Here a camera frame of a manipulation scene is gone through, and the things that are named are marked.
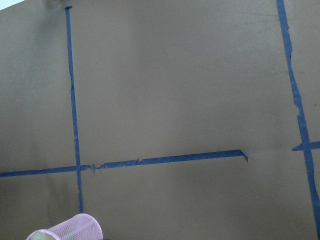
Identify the pink mesh pen holder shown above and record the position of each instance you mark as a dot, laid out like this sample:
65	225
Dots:
80	227

